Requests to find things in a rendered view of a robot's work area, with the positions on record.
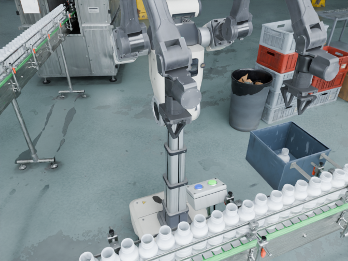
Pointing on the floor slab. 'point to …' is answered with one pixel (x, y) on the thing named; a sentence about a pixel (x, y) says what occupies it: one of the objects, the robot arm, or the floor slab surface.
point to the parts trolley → (334, 27)
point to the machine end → (80, 39)
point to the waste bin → (248, 98)
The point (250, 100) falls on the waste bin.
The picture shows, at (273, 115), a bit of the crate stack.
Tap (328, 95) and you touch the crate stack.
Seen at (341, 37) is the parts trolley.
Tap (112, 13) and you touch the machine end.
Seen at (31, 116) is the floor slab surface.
